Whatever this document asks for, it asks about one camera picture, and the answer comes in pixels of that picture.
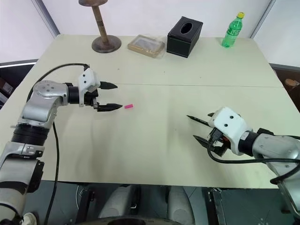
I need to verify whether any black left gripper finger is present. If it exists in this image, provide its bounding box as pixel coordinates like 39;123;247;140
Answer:
97;103;124;113
100;81;119;91

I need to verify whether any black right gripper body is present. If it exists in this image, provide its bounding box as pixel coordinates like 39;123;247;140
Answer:
207;127;232;158

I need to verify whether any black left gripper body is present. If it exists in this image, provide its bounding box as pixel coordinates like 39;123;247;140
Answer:
83;86;102;110

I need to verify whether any green plastic bottle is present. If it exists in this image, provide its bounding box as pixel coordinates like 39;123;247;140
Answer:
221;12;246;49

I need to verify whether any clear plastic box gold tray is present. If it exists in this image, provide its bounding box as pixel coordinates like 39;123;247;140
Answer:
127;34;166;60

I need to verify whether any brown wooden hat stand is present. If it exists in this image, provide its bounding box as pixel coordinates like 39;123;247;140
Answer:
78;0;122;54

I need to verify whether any grey rounded shape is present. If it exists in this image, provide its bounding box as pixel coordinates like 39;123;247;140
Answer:
97;185;142;221
167;186;203;221

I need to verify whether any black leather tissue box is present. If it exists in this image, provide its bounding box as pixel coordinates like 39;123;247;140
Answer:
166;16;204;59

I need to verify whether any brown round wooden object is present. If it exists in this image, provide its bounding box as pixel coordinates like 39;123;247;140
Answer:
285;78;300;95

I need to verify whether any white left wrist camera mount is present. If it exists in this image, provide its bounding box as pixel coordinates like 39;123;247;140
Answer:
78;67;98;108

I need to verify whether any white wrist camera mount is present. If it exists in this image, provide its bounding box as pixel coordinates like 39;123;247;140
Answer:
78;67;98;108
208;106;254;156

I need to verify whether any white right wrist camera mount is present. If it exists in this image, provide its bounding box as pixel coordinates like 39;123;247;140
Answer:
208;106;254;156

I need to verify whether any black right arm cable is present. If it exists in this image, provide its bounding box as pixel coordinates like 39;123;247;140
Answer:
207;142;300;186

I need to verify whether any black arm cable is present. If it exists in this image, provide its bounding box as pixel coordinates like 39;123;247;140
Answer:
26;62;91;225
207;142;300;186

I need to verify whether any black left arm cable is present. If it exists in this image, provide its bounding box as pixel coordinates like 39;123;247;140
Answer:
26;62;91;225

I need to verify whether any grey metal frame post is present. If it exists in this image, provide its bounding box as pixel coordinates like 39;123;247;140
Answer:
30;0;60;39
248;0;274;39

